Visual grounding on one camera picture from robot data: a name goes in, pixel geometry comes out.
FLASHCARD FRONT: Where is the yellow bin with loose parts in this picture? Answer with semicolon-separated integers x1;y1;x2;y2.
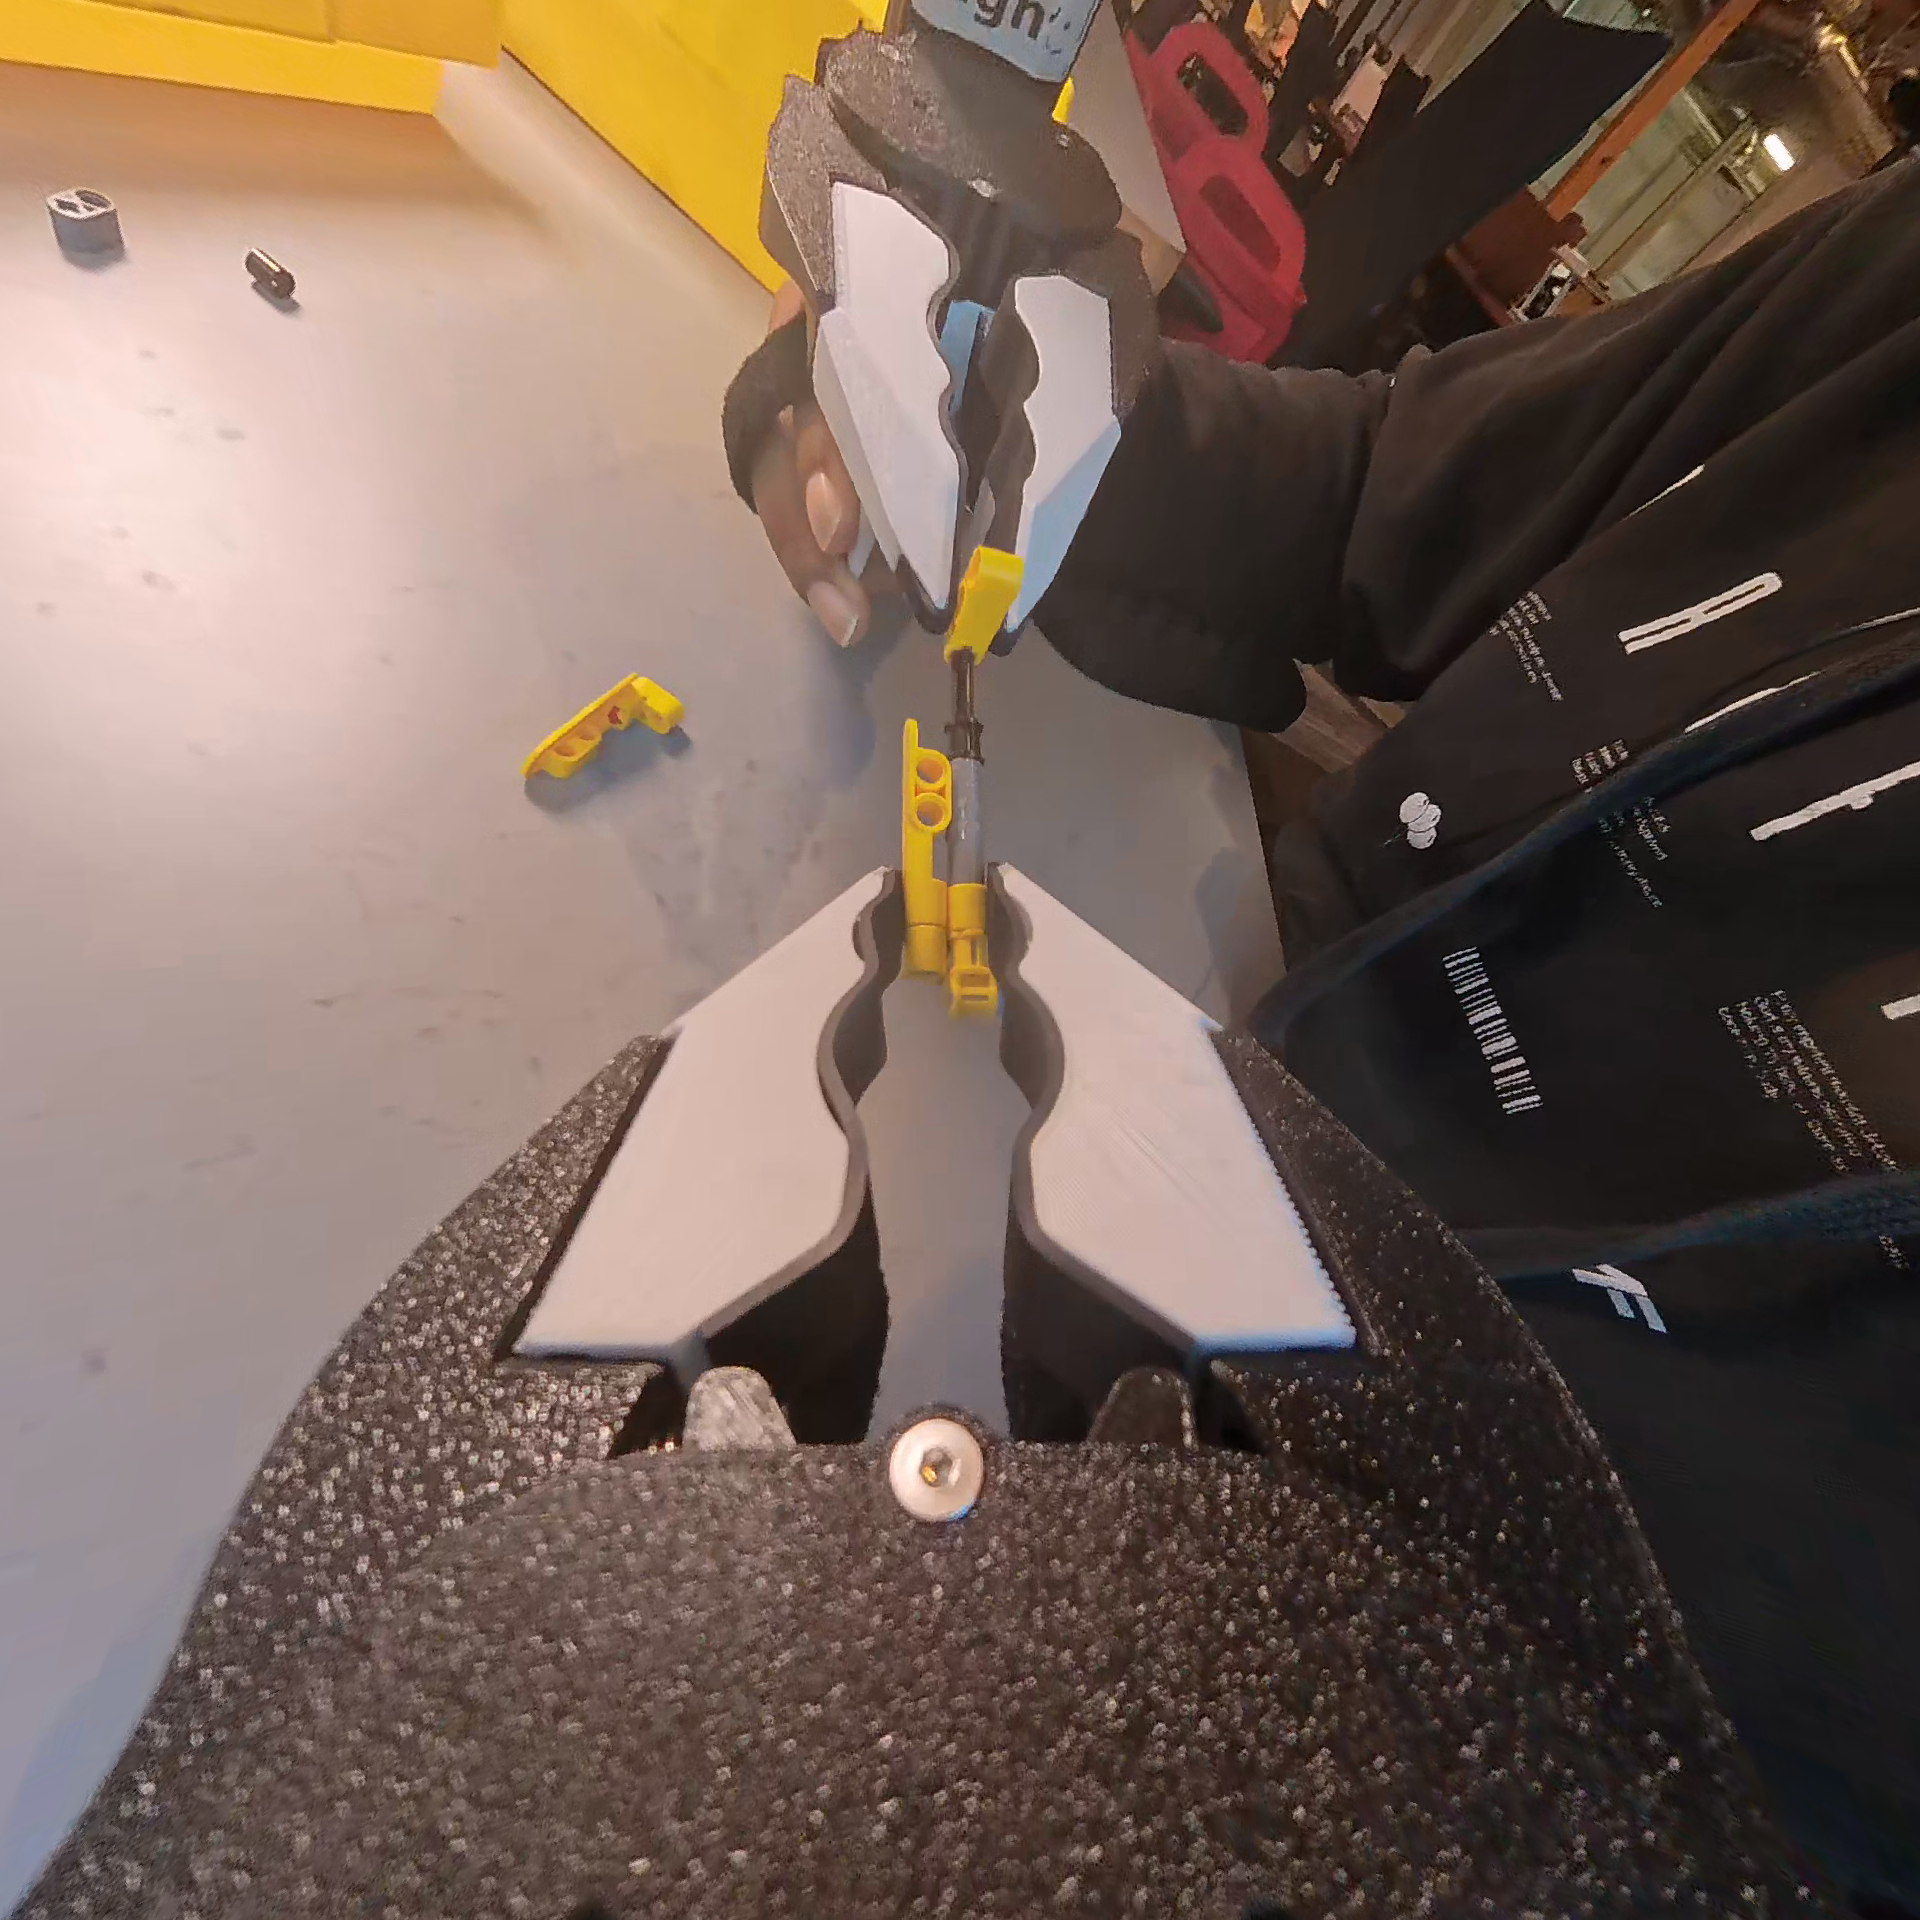
0;0;503;113

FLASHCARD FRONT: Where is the person's right forearm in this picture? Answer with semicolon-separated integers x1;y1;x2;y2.
1033;333;1518;737

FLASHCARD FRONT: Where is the pale wooden table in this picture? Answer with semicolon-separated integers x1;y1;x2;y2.
1073;19;1190;256

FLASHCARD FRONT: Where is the red plastic container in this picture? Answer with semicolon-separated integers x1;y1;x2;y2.
1126;21;1310;364

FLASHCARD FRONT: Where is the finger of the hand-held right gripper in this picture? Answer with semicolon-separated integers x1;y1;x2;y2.
813;180;967;617
994;274;1128;634

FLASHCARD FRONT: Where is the yellow angled toy beam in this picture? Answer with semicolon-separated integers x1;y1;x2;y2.
520;672;688;782

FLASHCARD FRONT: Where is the grey desk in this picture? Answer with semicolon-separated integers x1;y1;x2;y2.
0;59;1292;1877

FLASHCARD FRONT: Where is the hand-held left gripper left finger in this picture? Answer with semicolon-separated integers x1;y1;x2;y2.
515;862;897;1359

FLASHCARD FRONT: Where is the empty yellow storage bin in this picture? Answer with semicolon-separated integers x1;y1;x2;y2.
502;0;888;292

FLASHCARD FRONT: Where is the yellow toy actuator assembly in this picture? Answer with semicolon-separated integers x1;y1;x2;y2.
897;652;1004;1021

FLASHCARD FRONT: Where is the person's right hand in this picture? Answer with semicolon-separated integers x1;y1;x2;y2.
754;283;884;652

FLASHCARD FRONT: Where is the small yellow toy beam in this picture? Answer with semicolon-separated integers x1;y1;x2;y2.
942;543;1028;666

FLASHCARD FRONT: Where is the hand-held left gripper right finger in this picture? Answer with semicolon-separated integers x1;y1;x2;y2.
991;862;1359;1359

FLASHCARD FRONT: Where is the person's black hoodie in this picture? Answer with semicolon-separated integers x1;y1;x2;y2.
1245;149;1920;1920

